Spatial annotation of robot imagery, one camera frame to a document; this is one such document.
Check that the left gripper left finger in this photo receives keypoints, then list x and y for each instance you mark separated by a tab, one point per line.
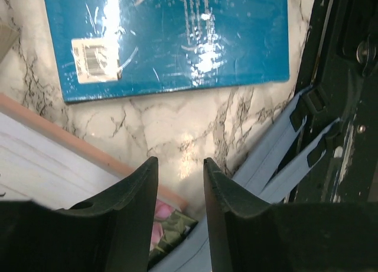
110	231

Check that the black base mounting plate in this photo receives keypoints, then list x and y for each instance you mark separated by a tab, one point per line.
340	59

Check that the blue student backpack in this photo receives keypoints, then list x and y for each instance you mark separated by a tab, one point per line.
257	175

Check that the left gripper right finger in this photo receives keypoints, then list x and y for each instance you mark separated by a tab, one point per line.
249	234

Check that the blue plastic-wrapped book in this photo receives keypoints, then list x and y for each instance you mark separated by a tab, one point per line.
118	48

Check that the designer fate flower book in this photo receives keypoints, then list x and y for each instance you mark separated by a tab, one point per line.
42	163

